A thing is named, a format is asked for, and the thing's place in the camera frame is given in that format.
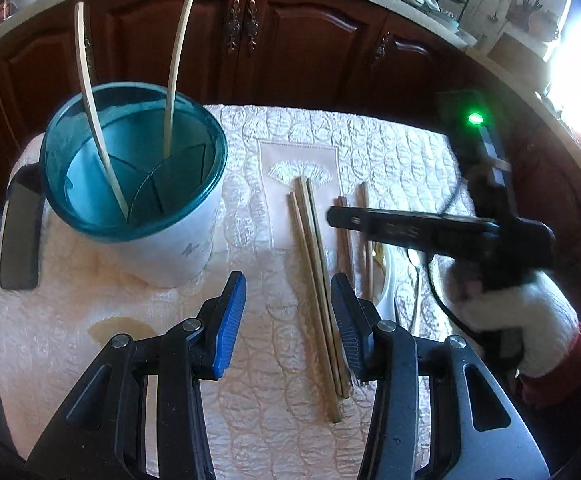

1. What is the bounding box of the brass cabinet handle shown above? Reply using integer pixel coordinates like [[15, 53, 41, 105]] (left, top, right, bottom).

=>
[[372, 32, 390, 70], [224, 0, 244, 52], [244, 0, 261, 53]]

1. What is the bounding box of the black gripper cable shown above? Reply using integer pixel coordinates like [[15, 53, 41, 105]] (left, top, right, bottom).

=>
[[427, 167, 521, 373]]

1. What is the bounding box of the person's right forearm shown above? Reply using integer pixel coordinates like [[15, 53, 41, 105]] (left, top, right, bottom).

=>
[[518, 325, 581, 408]]

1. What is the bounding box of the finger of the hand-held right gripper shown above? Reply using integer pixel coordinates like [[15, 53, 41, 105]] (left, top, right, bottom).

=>
[[327, 205, 501, 261]]

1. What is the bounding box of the countertop utensil crock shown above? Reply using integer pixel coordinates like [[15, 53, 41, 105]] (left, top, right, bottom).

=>
[[505, 0, 546, 31]]

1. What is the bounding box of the white quilted tablecloth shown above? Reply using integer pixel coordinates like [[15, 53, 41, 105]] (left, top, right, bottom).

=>
[[0, 104, 476, 480]]

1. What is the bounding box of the gold fork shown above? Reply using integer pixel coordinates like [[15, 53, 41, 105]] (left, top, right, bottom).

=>
[[371, 242, 387, 281]]

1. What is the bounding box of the white teal-rimmed utensil holder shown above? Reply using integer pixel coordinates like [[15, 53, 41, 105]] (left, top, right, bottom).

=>
[[39, 81, 228, 288]]

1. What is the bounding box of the pale bamboo chopstick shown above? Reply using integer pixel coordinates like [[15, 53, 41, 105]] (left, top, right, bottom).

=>
[[163, 0, 206, 158], [74, 1, 131, 222]]

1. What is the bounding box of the black smartphone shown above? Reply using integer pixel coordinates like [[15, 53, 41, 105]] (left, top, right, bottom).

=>
[[0, 164, 46, 291]]

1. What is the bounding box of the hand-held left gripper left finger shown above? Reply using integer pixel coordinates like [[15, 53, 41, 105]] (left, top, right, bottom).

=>
[[23, 271, 248, 480]]

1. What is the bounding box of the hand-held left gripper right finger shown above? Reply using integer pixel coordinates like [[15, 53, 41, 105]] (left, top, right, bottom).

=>
[[329, 273, 551, 480]]

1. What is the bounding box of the silver metal spoon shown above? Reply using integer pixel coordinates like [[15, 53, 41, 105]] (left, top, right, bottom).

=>
[[405, 247, 424, 336]]

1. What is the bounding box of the person's right hand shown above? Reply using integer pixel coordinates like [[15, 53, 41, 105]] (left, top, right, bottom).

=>
[[451, 270, 581, 378]]

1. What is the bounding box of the dark brown chopstick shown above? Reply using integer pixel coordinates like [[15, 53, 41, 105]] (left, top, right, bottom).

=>
[[334, 197, 352, 286]]

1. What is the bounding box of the white ceramic spoon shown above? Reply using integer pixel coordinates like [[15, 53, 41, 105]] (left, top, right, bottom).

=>
[[377, 247, 407, 313]]

